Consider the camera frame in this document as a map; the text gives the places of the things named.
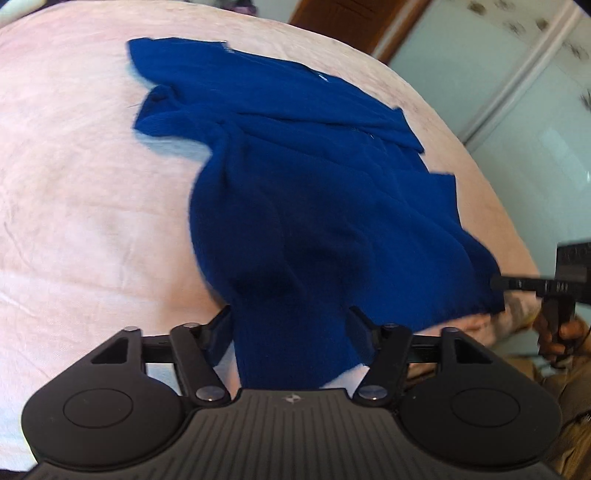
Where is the blue knit sweater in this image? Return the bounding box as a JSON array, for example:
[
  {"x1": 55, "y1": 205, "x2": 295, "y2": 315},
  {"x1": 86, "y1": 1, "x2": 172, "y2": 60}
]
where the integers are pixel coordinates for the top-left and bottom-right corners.
[{"x1": 127, "y1": 37, "x2": 506, "y2": 391}]

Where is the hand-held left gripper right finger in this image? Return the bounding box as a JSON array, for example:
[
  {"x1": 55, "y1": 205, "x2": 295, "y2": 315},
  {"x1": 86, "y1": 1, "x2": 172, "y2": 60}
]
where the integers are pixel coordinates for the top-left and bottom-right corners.
[{"x1": 347, "y1": 307, "x2": 500, "y2": 408}]

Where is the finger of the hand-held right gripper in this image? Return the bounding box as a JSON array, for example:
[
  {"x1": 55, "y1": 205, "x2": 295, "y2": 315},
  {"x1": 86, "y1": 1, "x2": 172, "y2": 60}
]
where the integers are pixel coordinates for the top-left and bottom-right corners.
[{"x1": 490, "y1": 274, "x2": 539, "y2": 292}]

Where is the pale sliding wardrobe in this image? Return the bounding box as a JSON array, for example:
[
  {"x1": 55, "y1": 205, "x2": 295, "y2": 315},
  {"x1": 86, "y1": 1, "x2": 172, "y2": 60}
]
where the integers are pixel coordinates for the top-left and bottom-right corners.
[{"x1": 385, "y1": 0, "x2": 591, "y2": 287}]

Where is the brown wooden door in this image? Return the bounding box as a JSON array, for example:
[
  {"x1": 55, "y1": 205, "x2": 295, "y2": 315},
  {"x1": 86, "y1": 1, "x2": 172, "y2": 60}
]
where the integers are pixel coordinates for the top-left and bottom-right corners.
[{"x1": 288, "y1": 0, "x2": 432, "y2": 62}]

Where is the pink bed sheet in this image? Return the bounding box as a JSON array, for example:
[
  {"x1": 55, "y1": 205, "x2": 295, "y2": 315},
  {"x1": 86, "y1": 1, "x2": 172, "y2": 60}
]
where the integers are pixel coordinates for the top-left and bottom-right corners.
[{"x1": 0, "y1": 0, "x2": 543, "y2": 472}]

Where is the person's right hand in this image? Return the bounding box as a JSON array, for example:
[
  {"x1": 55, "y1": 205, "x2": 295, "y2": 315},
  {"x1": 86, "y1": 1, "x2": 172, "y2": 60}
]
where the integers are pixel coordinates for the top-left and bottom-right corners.
[{"x1": 533, "y1": 313, "x2": 591, "y2": 370}]

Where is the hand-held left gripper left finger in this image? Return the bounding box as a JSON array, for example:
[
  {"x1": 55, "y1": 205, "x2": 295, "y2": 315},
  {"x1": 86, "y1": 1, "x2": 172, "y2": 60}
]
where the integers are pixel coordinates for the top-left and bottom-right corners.
[{"x1": 90, "y1": 305, "x2": 232, "y2": 408}]

